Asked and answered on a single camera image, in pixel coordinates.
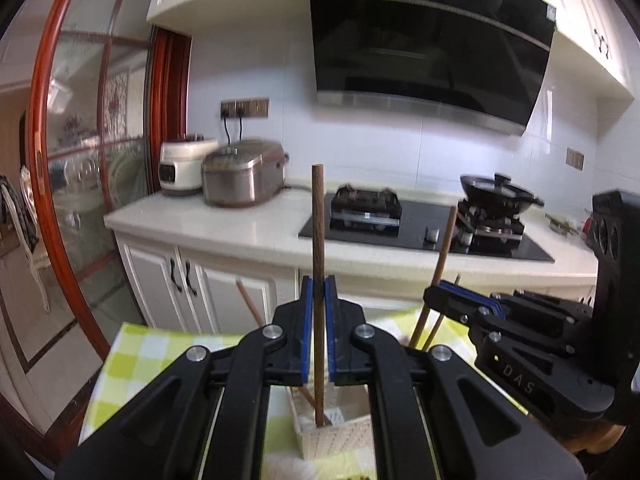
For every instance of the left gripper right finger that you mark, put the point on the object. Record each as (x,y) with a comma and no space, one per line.
(433,416)

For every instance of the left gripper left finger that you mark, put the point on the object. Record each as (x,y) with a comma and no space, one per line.
(204,416)

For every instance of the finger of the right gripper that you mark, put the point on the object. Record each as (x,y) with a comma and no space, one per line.
(461,293)
(460,311)

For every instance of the person's right hand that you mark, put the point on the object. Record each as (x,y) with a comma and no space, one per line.
(598,439)

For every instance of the green checkered tablecloth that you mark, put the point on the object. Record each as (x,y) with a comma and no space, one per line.
(140,353)

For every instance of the black wok with lid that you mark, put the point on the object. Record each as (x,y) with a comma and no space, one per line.
(498,196)

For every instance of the black glass gas hob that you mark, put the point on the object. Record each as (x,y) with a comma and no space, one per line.
(381,218)

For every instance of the cream perforated utensil basket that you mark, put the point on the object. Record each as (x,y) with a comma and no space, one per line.
(348,425)

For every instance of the silver rice cooker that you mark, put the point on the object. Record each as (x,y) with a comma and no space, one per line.
(244,173)

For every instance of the black range hood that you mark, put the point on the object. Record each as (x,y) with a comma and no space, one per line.
(476,61)

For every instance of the white pressure cooker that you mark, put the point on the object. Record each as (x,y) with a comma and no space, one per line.
(180,170)

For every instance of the ornate white dining chair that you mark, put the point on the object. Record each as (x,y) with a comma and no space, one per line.
(18,209)

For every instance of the red wooden sliding door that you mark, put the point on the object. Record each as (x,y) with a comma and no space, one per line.
(90,90)

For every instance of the wall light switch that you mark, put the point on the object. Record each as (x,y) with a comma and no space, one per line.
(575,159)

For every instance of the wall power socket strip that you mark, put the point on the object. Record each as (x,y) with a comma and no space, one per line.
(245,108)

